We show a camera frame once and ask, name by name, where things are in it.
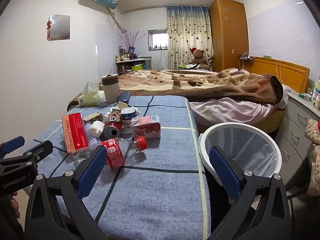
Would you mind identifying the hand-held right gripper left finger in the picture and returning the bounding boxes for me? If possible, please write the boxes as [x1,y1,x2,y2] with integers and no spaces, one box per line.
[25,145,108,240]

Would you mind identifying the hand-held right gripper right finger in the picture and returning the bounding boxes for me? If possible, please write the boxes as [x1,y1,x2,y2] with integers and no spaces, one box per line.
[209,145,294,240]

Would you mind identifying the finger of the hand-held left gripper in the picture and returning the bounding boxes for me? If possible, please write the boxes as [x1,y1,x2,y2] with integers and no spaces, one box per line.
[0,140,53,167]
[0,136,26,159]

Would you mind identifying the clear bottle with red cap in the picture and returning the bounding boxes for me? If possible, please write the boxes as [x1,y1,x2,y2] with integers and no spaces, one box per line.
[101,136,148,170]

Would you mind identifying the lavender foam net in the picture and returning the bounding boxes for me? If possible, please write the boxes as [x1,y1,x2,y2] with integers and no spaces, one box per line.
[84,126,102,145]

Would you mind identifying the white trash bin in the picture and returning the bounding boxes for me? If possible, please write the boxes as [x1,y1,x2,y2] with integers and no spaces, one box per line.
[199,123,283,180]

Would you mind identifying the red medicine box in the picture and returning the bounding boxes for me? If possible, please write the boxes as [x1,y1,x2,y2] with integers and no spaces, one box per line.
[62,113,90,153]

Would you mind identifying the white paper wad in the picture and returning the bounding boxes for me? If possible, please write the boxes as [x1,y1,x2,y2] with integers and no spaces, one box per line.
[89,120,105,138]

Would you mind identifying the red cartoon drink can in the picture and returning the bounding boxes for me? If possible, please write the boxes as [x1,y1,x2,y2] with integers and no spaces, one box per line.
[103,110,123,142]

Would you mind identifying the small patterned box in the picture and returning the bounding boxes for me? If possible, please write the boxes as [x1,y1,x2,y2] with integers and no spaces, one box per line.
[83,112,103,123]

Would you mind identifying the white blue yogurt cup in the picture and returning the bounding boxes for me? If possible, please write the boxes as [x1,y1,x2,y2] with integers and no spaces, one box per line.
[121,107,140,134]

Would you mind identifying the pink milk carton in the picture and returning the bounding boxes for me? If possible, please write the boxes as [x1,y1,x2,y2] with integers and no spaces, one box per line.
[131,115,161,140]

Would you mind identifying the person's left hand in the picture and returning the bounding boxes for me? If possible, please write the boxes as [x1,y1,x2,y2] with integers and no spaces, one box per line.
[10,191,20,219]

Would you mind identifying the pale pink duvet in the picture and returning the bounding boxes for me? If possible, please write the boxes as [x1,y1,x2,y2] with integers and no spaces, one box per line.
[189,85,290,128]

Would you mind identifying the blue checked tablecloth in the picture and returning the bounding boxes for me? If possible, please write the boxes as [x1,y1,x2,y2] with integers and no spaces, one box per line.
[24,95,212,240]

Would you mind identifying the tissue pack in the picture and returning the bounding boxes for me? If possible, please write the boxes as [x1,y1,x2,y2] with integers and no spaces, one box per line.
[77,79,105,106]

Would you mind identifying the black chair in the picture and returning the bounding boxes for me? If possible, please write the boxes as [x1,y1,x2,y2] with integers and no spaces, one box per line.
[284,152,320,205]

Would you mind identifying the beige cup with brown band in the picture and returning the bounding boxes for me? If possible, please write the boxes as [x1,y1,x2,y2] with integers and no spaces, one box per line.
[101,74,120,103]

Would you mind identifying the grey drawer cabinet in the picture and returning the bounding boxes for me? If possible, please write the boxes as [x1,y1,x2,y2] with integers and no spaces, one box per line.
[275,91,320,180]

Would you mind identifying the floral quilted jacket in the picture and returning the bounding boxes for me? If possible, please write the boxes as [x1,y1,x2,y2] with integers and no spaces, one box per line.
[305,119,320,197]

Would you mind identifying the brown printed blanket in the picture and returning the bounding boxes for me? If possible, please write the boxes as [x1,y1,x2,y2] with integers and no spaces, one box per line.
[99,68,284,105]

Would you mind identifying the floral pillow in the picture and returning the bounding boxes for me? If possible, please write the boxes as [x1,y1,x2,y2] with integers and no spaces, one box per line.
[277,85,291,108]

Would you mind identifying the wooden headboard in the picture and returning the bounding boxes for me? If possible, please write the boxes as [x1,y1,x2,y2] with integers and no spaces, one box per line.
[242,56,310,94]

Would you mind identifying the pile of medicine boxes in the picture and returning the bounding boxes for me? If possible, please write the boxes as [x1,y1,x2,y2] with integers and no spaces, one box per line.
[297,80,320,109]

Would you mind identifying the brown teddy bear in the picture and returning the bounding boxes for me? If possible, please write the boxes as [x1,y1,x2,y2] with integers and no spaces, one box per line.
[188,47,210,70]

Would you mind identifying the row of cosmetic bottles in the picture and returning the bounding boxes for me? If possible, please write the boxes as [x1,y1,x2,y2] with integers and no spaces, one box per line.
[115,46,138,62]

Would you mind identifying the grey desk shelf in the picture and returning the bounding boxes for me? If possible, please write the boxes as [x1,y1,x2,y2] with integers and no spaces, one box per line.
[115,56,153,74]

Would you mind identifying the wooden wardrobe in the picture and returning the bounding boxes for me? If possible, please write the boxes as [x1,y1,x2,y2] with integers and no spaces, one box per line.
[209,0,249,72]

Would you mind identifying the purple dried branches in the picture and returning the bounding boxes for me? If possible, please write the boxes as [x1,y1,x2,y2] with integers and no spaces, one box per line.
[119,30,140,54]

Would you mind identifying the patterned curtain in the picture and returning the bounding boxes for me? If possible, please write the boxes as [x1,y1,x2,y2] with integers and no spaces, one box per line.
[166,6,214,70]

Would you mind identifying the small window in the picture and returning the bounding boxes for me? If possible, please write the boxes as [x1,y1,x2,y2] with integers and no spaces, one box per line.
[147,29,168,51]

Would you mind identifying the wrapped air conditioner pipe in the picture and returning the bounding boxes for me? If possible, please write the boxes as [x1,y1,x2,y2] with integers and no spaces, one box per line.
[104,6,128,33]

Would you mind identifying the pale charging cable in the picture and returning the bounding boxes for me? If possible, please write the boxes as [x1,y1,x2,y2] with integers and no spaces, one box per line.
[276,60,283,84]

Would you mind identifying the wall mirror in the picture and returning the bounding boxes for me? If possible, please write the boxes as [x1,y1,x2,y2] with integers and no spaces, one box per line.
[47,14,71,41]

